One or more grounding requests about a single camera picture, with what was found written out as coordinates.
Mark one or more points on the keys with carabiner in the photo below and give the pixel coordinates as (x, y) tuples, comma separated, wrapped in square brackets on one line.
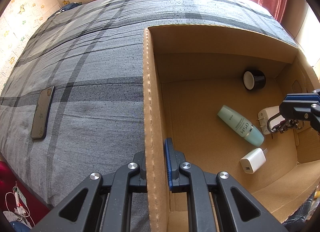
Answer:
[(283, 125)]

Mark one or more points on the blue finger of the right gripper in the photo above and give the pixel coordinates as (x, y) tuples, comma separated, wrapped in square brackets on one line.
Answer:
[(301, 110), (303, 97)]

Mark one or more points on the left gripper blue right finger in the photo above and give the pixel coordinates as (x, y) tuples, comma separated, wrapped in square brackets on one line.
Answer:
[(197, 184)]

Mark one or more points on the black charger cube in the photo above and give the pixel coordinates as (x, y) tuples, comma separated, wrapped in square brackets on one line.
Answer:
[(254, 80)]

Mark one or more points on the teal cosmetic bottle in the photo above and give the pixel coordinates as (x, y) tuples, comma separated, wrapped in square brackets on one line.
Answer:
[(241, 125)]

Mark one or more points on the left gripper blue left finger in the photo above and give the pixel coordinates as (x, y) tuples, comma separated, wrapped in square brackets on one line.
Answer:
[(117, 190)]

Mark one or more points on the brown cardboard box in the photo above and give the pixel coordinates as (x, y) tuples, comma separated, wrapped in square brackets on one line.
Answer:
[(189, 73)]

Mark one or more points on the dark blue cloth bundle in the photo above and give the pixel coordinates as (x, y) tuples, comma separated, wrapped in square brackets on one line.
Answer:
[(68, 6)]

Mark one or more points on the small white plug adapter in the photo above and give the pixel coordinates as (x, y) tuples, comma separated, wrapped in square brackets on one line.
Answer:
[(252, 161)]

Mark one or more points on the grey plaid bed cover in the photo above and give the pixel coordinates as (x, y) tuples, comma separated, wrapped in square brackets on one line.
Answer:
[(93, 55)]

